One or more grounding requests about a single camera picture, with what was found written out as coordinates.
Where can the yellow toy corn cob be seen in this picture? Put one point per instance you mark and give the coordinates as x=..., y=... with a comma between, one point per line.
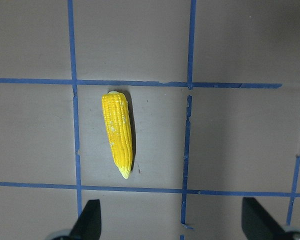
x=119, y=132

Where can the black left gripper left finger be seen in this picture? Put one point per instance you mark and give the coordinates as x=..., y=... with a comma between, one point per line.
x=88, y=225

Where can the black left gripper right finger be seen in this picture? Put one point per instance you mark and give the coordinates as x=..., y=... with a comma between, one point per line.
x=258, y=224

